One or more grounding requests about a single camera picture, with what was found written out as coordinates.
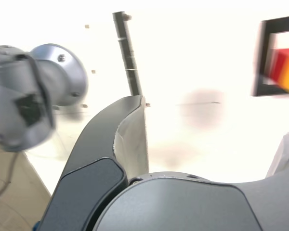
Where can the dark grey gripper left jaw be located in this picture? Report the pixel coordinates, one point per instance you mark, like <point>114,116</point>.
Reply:
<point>91,168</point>

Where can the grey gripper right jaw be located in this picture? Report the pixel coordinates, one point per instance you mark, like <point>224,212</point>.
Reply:
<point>195,207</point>

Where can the red cube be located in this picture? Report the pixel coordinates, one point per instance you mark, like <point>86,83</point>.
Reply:
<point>278,65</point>

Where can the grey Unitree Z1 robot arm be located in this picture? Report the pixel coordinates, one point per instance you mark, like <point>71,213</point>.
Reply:
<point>62,72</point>

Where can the black tape square outline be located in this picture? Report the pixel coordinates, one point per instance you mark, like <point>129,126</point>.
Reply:
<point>261,60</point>

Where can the black tape strip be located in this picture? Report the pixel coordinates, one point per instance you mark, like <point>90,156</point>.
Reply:
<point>128,55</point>

